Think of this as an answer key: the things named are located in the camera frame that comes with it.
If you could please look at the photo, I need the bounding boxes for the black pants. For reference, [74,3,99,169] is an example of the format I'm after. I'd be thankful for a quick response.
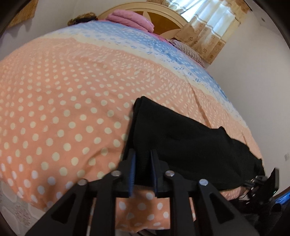
[123,96,265,191]

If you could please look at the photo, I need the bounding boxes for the folded pink blanket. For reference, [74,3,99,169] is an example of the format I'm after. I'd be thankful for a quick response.
[106,9,154,33]

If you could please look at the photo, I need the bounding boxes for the brown furry item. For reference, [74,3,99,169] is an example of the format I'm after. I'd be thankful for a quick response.
[67,12,98,26]

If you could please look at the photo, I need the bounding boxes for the cream wooden headboard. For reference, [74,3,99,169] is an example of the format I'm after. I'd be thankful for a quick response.
[97,2,187,39]

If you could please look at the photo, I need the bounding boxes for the beige curtain behind headboard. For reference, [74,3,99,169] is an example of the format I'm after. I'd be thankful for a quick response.
[153,0,251,64]

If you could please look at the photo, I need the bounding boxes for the polka dot bed quilt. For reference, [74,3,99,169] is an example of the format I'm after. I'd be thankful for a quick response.
[1,21,262,235]

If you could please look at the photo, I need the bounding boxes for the striped pillow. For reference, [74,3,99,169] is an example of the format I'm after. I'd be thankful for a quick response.
[168,39,204,67]

